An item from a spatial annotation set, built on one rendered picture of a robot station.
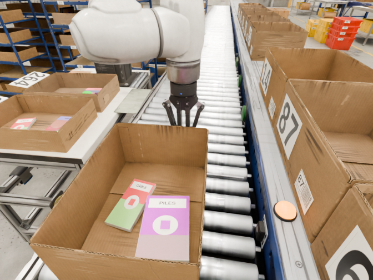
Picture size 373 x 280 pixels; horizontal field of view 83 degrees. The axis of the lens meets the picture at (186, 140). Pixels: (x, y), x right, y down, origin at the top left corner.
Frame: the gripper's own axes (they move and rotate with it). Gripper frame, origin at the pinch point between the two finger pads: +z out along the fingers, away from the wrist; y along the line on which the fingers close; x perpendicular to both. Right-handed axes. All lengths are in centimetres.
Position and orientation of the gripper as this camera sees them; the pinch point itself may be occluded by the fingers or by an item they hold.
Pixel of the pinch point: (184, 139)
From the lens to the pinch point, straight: 70.0
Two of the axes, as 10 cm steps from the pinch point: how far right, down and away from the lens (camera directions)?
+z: 0.0, 8.1, 5.9
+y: -9.9, -0.9, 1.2
